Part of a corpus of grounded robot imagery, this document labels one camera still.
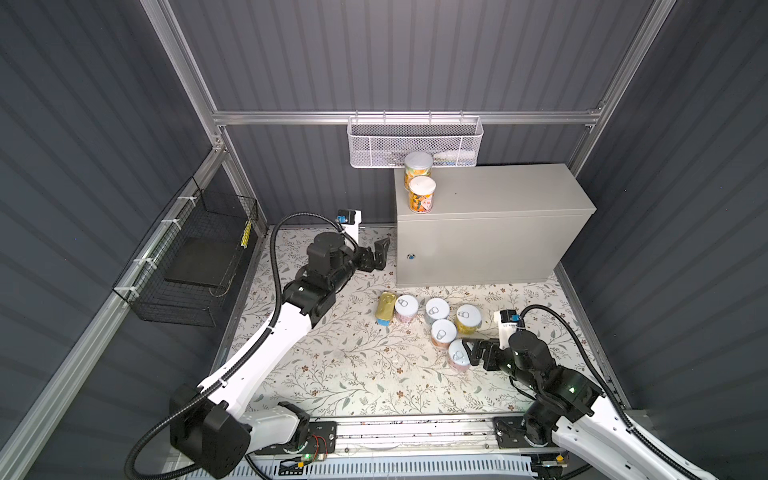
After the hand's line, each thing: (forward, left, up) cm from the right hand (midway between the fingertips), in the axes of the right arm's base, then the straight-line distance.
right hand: (479, 343), depth 78 cm
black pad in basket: (+12, +68, +21) cm, 72 cm away
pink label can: (+14, +19, -6) cm, 24 cm away
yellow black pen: (+24, +64, +16) cm, 70 cm away
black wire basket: (+28, +76, +22) cm, 84 cm away
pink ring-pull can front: (-2, +5, -6) cm, 8 cm away
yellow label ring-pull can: (+10, 0, -6) cm, 12 cm away
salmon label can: (+6, +8, -6) cm, 12 cm away
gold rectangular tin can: (+15, +25, -7) cm, 30 cm away
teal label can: (+13, +10, -6) cm, 17 cm away
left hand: (+19, +27, +22) cm, 39 cm away
